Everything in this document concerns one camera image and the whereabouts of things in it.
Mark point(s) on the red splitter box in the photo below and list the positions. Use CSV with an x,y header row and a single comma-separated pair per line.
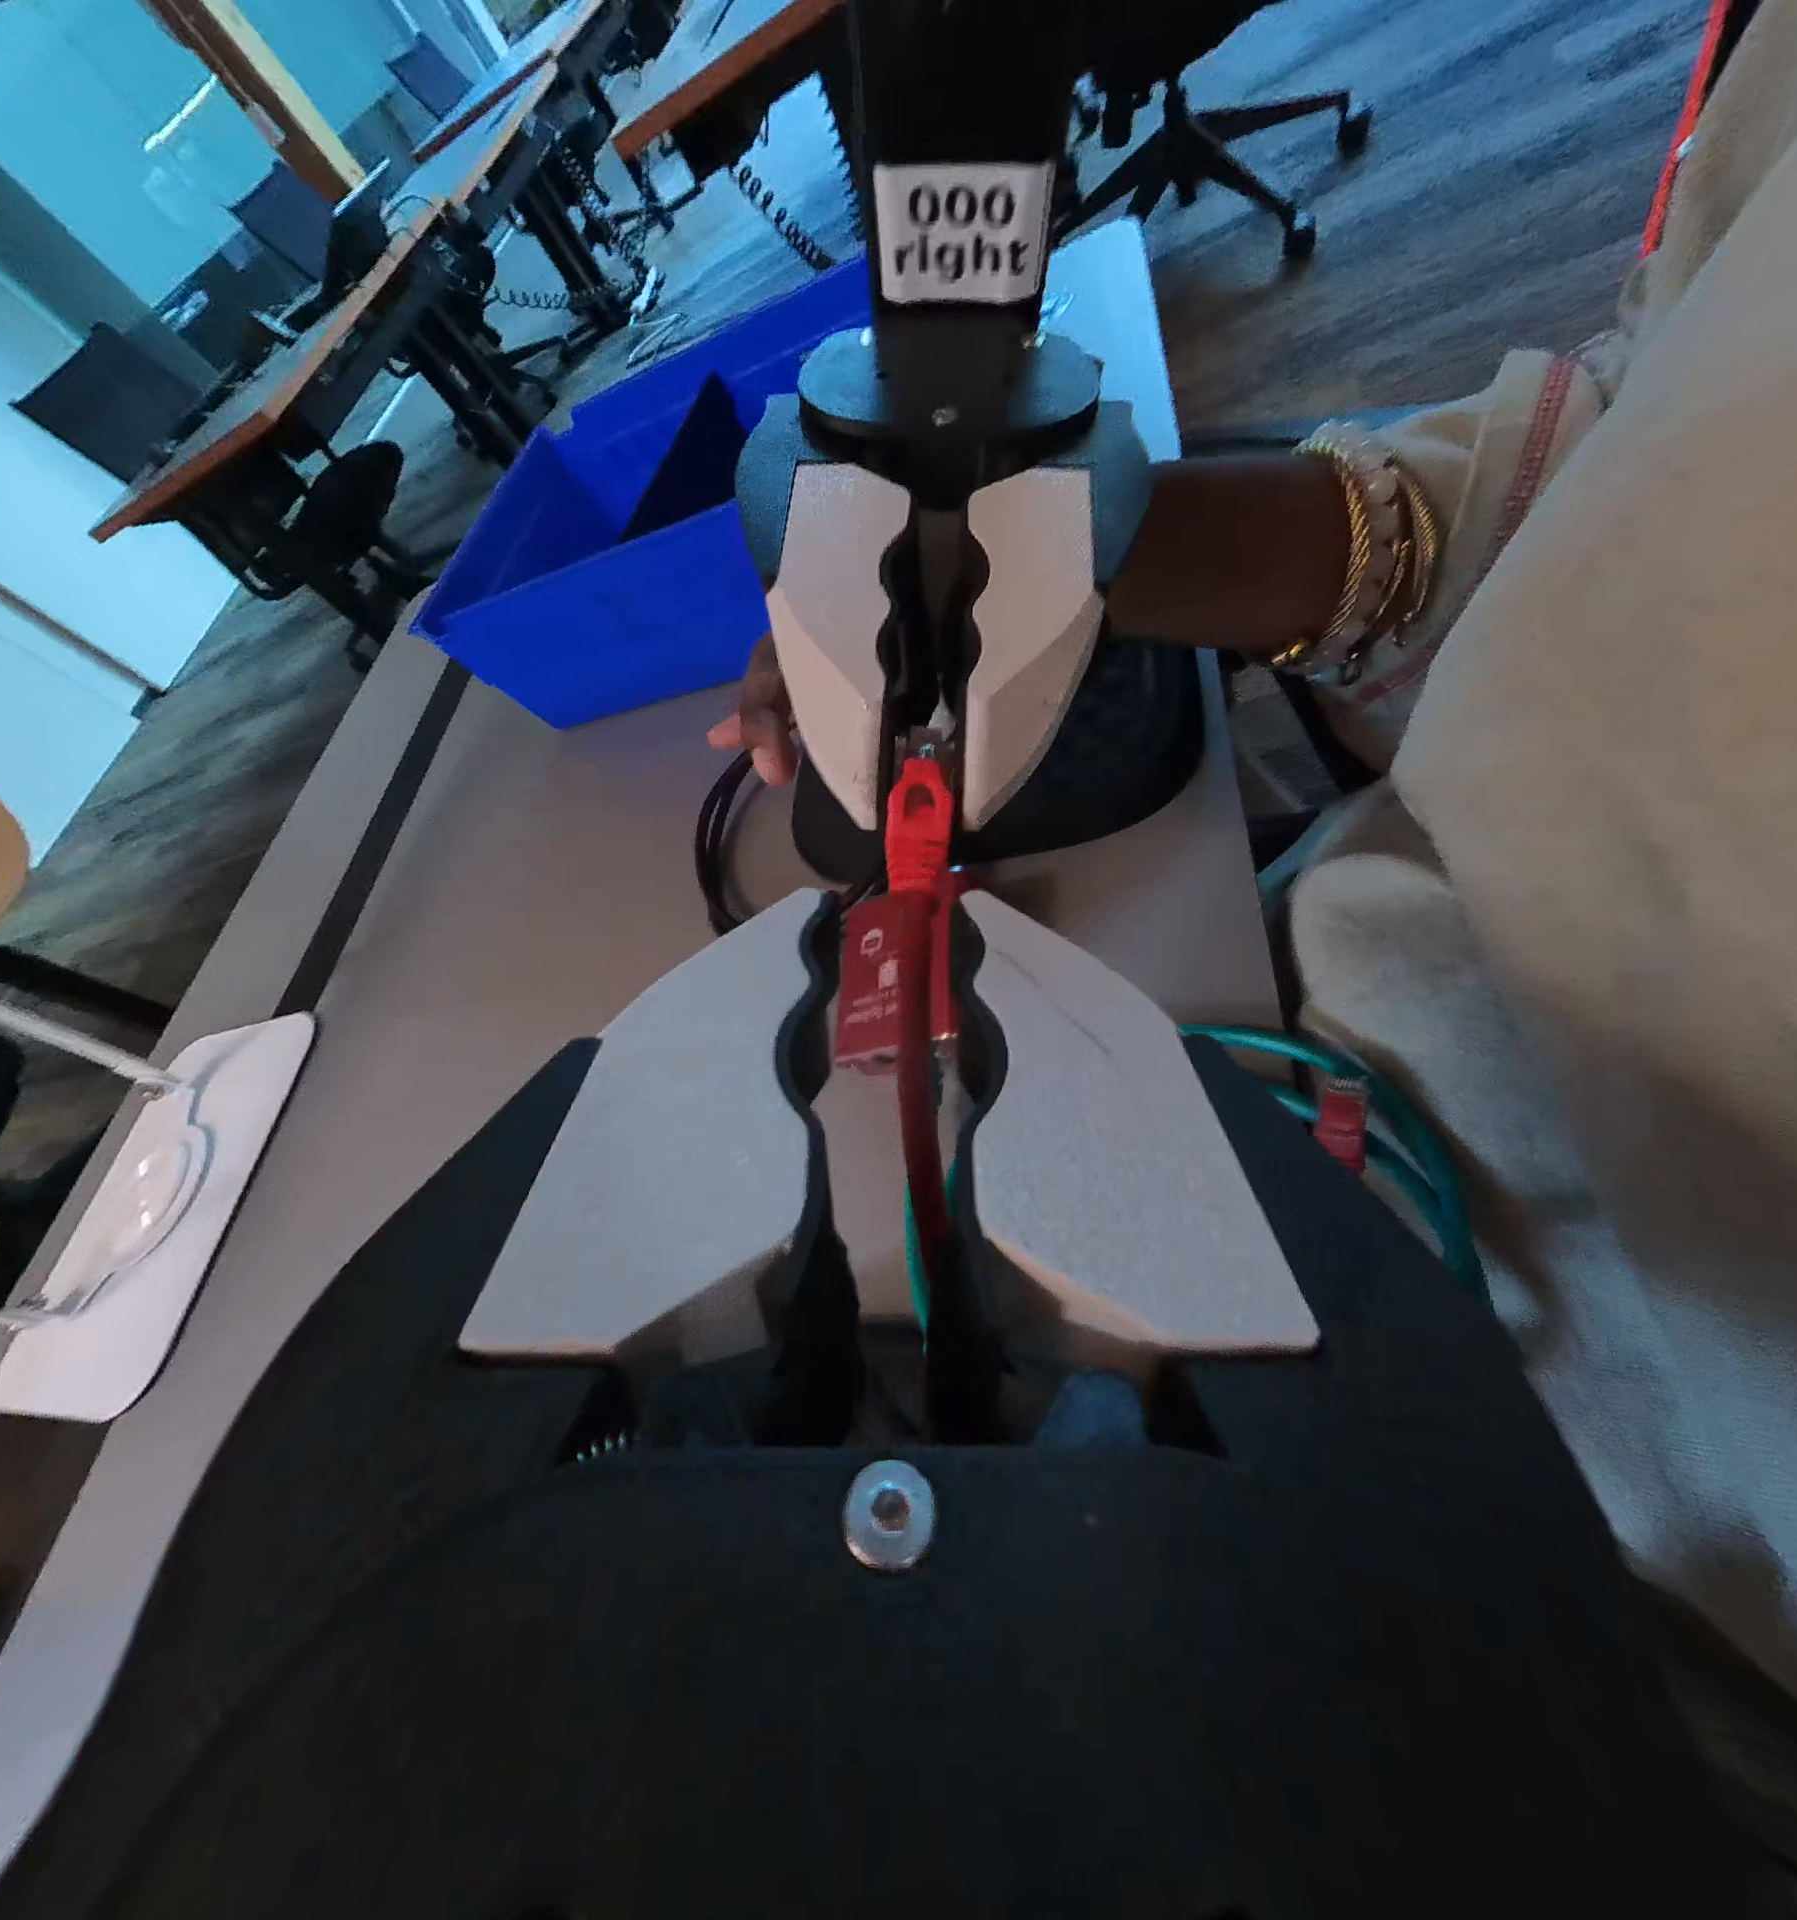
x,y
883,976

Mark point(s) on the person's right hand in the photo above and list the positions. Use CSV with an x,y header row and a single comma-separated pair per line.
x,y
1229,556

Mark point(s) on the wooden top desk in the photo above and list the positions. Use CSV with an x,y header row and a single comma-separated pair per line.
x,y
702,75
268,374

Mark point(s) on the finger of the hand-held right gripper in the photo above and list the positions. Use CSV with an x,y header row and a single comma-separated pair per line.
x,y
1041,615
831,631

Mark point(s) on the person's right forearm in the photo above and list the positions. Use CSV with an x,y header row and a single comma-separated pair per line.
x,y
1634,374

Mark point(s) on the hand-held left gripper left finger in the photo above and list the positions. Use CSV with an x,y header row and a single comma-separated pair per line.
x,y
642,1170

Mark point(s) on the black swivel chair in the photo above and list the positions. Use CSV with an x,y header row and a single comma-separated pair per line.
x,y
1214,105
334,525

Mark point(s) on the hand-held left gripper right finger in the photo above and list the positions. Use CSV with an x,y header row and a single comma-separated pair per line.
x,y
1138,1184

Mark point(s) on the clear acrylic holder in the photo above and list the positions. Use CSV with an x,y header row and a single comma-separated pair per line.
x,y
118,1200

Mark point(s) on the large blue storage bin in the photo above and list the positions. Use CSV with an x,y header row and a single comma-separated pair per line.
x,y
614,615

